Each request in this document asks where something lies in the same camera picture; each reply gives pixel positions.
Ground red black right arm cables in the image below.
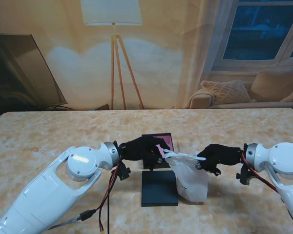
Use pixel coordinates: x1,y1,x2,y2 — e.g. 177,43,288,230
241,152,293,227

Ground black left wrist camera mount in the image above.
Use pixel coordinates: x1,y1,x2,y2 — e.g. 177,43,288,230
117,162,132,181

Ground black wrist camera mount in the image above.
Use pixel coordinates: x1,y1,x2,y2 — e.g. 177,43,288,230
236,165,254,185
117,162,132,181

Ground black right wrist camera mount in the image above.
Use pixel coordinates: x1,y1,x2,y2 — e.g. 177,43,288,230
236,165,254,185

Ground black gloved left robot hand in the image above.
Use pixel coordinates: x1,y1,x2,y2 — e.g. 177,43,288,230
118,136,171,173

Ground black gift box pink inside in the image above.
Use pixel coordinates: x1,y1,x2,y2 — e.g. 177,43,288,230
141,133,174,170

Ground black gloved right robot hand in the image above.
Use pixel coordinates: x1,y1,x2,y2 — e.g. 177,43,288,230
196,143,244,176

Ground red black arm cables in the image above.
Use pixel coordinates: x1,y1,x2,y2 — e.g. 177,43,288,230
97,162,122,234
241,152,293,227

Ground printed living room backdrop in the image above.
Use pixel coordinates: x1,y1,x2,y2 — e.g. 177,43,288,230
0,0,293,113

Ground black gift box lid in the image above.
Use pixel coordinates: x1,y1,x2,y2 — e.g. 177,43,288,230
141,170,180,207

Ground white plastic bag orange print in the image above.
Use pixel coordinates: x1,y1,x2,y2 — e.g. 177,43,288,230
163,148,209,203

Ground grey usb cable black plug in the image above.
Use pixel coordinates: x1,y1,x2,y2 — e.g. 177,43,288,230
47,209,97,231

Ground red black left arm cables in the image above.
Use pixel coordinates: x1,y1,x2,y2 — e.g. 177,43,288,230
97,162,122,234

